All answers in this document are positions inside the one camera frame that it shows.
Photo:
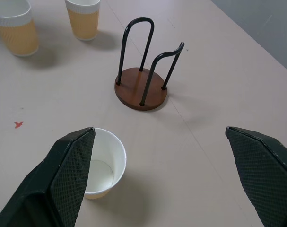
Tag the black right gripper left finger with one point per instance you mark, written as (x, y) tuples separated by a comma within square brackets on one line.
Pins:
[(63, 179)]

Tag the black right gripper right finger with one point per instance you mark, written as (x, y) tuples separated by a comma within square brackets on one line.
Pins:
[(263, 170)]

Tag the yellow ribbed paper cup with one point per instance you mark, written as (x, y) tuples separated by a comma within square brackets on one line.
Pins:
[(84, 19), (107, 158), (15, 28)]

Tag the small red mark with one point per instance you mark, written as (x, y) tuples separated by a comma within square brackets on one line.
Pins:
[(18, 124)]

